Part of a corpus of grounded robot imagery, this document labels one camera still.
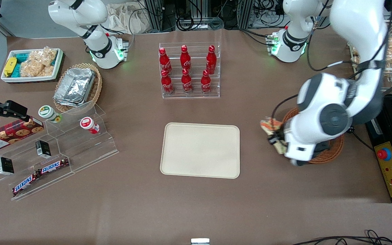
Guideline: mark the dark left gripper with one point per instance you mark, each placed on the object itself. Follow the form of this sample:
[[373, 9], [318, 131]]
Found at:
[[279, 136]]

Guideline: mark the triangular sandwich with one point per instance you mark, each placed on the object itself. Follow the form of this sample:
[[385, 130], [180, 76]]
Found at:
[[268, 124]]

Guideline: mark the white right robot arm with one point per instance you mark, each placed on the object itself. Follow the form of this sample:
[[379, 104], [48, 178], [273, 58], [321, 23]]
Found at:
[[92, 23]]

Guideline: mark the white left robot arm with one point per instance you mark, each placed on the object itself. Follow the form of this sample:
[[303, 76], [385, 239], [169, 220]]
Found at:
[[335, 119]]

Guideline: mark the round brown wicker basket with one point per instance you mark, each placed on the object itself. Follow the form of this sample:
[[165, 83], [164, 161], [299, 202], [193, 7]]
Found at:
[[335, 149]]

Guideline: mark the beige rectangular tray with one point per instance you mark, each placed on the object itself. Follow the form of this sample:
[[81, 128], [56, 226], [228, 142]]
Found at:
[[199, 149]]

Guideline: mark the oval light wicker basket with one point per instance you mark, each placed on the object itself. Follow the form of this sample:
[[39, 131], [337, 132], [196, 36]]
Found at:
[[95, 90]]

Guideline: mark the red tartan cookie box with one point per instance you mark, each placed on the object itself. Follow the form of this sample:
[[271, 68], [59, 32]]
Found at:
[[9, 134]]

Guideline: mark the green lid yogurt cup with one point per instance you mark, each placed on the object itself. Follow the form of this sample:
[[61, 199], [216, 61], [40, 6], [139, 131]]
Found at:
[[48, 113]]

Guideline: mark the white rectangular bin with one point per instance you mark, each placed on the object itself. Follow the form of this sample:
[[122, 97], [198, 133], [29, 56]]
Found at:
[[29, 79]]

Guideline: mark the teal snack packet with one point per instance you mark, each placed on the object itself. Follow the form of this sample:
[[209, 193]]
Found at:
[[21, 57], [16, 70]]

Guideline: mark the yellow snack packet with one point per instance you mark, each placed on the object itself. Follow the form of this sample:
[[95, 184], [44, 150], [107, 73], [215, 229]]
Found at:
[[10, 66]]

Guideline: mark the small black box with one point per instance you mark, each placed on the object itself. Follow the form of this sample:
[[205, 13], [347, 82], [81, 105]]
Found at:
[[43, 149], [5, 165]]

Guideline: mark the clear bag rice crackers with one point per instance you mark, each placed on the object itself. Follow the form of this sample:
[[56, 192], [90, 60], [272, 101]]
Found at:
[[37, 63]]

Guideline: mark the aluminium foil container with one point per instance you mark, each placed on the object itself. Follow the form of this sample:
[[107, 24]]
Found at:
[[75, 86]]

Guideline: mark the Snickers chocolate bar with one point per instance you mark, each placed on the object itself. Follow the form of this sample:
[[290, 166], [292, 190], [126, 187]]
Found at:
[[26, 183], [53, 166]]

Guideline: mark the red lid yogurt cup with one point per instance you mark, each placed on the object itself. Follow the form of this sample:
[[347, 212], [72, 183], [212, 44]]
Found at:
[[88, 124]]

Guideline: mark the clear acrylic stepped shelf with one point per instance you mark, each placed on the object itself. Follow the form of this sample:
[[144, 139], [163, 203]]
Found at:
[[80, 149]]

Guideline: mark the red cola bottle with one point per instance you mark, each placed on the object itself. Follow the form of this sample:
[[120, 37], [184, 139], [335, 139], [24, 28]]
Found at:
[[186, 82], [206, 83], [185, 59], [166, 83], [211, 61], [164, 61]]

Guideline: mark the clear acrylic bottle rack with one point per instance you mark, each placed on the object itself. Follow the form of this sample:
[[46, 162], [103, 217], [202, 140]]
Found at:
[[196, 97]]

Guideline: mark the black side platform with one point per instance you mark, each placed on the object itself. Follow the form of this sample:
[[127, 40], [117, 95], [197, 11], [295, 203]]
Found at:
[[383, 112]]

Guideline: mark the beige crumpled cloth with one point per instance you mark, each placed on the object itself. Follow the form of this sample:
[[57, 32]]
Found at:
[[128, 18]]

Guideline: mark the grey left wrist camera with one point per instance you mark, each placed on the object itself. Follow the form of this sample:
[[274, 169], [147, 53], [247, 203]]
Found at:
[[294, 162]]

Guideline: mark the aluminium profile frame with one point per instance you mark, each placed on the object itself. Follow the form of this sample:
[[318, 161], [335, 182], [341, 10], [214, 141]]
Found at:
[[245, 13], [155, 15]]

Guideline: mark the small silver metal bracket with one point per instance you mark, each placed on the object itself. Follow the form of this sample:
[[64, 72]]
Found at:
[[200, 242]]

